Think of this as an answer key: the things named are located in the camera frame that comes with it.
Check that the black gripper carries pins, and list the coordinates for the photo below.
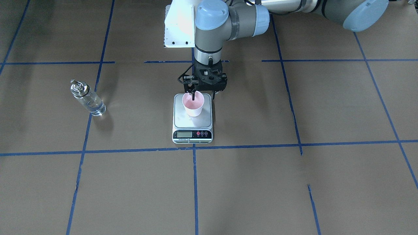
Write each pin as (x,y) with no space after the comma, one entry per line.
(189,87)

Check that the pink paper cup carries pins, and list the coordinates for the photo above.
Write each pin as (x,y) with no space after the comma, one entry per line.
(193,108)

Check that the clear glass sauce bottle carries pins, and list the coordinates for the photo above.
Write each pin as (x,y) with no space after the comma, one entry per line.
(87,97)

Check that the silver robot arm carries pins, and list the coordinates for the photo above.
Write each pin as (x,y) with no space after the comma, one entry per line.
(217,21)

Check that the digital kitchen scale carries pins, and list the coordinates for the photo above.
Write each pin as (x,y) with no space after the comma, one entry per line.
(187,129)

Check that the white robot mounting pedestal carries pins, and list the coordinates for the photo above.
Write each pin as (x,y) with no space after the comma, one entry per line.
(180,24)

